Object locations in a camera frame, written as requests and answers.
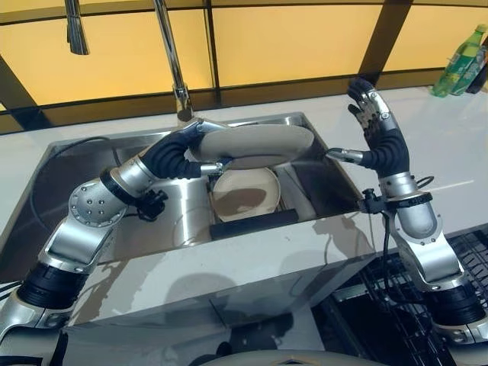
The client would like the black dishwasher rack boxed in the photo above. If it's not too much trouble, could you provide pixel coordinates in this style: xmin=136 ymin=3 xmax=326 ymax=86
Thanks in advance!
xmin=327 ymin=228 xmax=488 ymax=366

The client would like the chrome faucet spray head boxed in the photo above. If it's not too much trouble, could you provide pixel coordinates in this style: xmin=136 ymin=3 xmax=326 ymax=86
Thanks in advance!
xmin=63 ymin=0 xmax=91 ymax=56

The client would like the chrome kitchen faucet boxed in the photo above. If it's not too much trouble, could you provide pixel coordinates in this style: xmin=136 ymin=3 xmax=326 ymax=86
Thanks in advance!
xmin=152 ymin=0 xmax=195 ymax=122

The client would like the large beige plate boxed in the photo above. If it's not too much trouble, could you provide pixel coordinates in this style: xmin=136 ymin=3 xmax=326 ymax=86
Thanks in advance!
xmin=185 ymin=124 xmax=316 ymax=171

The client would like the green plastic bottle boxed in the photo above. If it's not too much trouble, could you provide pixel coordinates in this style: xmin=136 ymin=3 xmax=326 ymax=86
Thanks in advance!
xmin=431 ymin=24 xmax=488 ymax=98

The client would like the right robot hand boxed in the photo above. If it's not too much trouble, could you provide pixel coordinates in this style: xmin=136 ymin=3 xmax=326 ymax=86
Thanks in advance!
xmin=328 ymin=76 xmax=412 ymax=178

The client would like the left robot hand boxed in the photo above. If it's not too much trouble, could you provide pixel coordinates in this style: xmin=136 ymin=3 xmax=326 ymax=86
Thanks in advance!
xmin=143 ymin=117 xmax=233 ymax=180

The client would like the dark bottle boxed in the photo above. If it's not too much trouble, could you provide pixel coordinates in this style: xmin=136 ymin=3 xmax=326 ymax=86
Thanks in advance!
xmin=465 ymin=56 xmax=488 ymax=95

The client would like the beige plate with brown stain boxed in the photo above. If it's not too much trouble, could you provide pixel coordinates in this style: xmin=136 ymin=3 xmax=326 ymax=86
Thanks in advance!
xmin=211 ymin=168 xmax=281 ymax=223

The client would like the stainless steel sink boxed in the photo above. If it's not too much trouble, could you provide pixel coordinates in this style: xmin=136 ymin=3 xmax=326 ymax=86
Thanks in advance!
xmin=0 ymin=111 xmax=377 ymax=283

